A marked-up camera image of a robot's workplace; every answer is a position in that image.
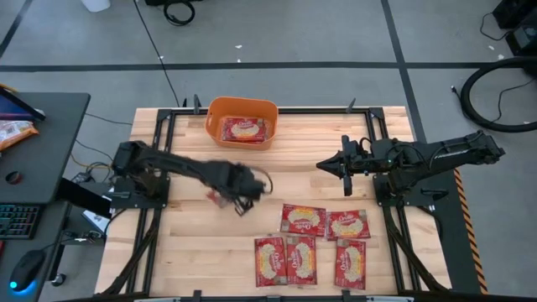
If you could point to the small round black object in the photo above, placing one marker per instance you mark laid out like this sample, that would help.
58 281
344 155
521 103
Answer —
13 177

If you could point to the black computer mouse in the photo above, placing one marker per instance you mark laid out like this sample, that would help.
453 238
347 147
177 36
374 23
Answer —
27 268

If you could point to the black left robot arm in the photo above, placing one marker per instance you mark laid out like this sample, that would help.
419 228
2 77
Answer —
168 161

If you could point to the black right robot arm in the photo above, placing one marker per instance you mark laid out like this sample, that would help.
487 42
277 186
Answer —
440 157

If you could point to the orange plastic basket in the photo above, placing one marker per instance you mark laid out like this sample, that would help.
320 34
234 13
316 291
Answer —
218 126

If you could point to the white printed card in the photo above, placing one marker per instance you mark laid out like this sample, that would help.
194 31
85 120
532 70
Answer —
96 220

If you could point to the black equipment box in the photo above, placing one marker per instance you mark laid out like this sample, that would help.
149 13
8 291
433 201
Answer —
522 25

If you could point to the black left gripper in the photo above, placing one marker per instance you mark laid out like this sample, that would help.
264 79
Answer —
239 180

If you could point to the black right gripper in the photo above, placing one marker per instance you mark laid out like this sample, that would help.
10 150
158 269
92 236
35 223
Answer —
356 159

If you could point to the black flat panel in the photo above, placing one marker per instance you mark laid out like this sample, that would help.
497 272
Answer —
84 197

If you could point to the black caster wheel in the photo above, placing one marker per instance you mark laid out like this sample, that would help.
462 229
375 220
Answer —
58 279

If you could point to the tilted computer screen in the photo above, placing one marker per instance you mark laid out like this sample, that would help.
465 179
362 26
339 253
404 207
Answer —
17 109

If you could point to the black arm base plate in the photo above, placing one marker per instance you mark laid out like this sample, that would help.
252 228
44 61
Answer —
419 197
126 197

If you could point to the backlit computer keyboard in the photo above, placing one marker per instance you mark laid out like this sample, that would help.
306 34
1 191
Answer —
19 220

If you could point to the black desk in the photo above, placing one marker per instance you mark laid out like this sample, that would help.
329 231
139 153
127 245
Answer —
50 142

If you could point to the dark grey desk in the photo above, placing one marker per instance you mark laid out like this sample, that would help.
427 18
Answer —
52 235

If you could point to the orange snack bag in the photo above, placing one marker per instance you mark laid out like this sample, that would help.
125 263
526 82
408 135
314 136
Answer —
14 132

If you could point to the black frame clamp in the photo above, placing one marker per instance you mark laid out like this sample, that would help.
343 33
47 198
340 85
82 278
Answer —
350 105
196 105

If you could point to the white container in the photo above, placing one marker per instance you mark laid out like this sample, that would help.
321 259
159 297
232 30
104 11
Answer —
95 4

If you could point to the black mat with hazard stripe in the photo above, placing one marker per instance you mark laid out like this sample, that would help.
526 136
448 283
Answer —
457 251

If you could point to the red popcorn bag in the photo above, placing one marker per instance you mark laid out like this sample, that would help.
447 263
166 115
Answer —
270 262
244 129
215 198
347 225
301 260
350 264
303 220

